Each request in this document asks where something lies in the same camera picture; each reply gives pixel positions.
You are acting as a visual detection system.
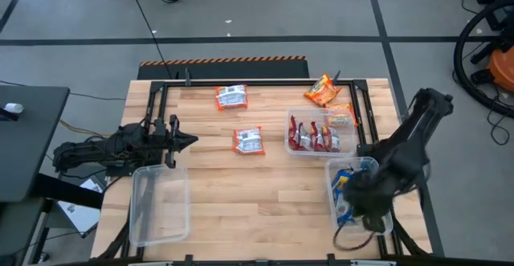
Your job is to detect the black desk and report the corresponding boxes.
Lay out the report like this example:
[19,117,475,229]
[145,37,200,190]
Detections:
[0,85,71,203]

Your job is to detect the yellow floor cable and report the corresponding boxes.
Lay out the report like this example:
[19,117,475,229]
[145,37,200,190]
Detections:
[59,119,106,137]

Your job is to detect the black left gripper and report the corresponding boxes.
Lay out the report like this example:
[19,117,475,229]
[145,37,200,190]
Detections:
[150,115,199,169]

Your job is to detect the black hazard-striped floor mat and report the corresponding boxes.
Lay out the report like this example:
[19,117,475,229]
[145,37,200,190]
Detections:
[137,55,311,80]

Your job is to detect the clear plastic bin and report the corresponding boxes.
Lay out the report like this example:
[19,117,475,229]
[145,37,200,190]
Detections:
[128,164,191,248]
[324,156,394,236]

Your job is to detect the orange Maruchan ramen packet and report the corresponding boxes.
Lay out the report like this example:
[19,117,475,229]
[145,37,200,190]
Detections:
[214,84,249,112]
[324,102,359,129]
[232,126,267,156]
[304,72,343,108]

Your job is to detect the black metal table frame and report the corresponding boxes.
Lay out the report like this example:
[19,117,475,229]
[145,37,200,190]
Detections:
[94,68,433,266]

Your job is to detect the white paper booklet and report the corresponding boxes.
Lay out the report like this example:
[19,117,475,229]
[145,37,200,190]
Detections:
[57,177,102,235]

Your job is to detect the orange shop vacuum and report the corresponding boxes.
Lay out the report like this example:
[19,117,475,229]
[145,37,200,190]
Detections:
[469,36,514,94]
[452,0,514,119]

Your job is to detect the clear bin with paper label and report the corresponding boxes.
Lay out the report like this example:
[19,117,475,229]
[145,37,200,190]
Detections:
[284,107,359,158]

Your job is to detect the black desk base beam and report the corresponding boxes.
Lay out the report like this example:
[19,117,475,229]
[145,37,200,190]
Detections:
[34,173,104,211]

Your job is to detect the long black floor cable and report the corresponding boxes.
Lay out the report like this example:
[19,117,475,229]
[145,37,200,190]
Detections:
[126,0,174,80]

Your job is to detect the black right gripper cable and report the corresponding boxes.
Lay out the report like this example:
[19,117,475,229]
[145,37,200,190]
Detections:
[332,219,378,253]

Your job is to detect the small white bottle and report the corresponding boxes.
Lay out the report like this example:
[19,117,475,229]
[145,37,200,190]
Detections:
[3,102,25,115]

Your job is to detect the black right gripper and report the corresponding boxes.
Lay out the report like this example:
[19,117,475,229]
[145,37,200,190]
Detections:
[344,173,397,233]

